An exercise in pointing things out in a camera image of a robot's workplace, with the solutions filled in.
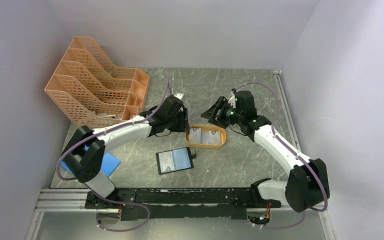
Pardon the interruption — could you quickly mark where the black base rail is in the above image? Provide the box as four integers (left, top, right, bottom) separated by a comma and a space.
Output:
84, 187, 282, 221

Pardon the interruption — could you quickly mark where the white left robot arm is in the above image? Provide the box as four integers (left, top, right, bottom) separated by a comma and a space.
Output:
58, 93, 189, 208

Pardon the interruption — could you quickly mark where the blue folder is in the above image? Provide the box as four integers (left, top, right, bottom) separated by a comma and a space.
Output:
60, 152, 121, 178

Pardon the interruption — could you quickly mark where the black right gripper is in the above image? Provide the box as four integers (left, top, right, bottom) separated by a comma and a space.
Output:
200, 96, 243, 129

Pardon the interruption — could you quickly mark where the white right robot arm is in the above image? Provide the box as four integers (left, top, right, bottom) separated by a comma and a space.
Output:
200, 90, 330, 213

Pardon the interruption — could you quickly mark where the orange oval tray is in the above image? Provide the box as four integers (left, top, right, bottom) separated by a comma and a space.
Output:
185, 124, 227, 149

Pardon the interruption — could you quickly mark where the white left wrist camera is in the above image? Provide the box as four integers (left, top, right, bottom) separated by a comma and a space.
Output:
173, 93, 185, 101

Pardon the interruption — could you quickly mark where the credit card in tray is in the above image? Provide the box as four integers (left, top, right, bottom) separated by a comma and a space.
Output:
201, 130, 222, 146

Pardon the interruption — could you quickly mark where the black leather card holder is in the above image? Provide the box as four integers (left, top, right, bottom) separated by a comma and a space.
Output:
155, 147, 197, 175

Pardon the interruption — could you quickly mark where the orange mesh file organizer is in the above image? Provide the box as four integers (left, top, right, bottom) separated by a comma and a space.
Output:
44, 36, 150, 128

